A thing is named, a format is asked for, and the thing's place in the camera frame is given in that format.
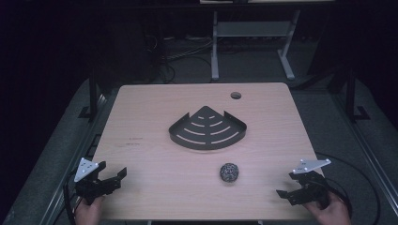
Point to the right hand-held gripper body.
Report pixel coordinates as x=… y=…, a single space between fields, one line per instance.
x=308 y=184

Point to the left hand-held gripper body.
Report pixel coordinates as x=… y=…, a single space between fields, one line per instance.
x=90 y=187

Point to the steel wool scrubber ball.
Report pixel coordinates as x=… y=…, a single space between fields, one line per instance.
x=229 y=172

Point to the black metal corner shelf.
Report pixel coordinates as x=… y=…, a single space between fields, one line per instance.
x=208 y=131

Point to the person's left hand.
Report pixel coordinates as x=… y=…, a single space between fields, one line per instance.
x=89 y=212

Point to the person's right hand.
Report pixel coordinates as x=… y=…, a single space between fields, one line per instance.
x=331 y=212

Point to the aluminium frame rail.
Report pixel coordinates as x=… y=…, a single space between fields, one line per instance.
x=369 y=156
x=75 y=156

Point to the black metal post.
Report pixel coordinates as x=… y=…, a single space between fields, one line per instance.
x=93 y=93
x=350 y=93

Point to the white metal desk frame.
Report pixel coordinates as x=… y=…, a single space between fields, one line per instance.
x=253 y=29

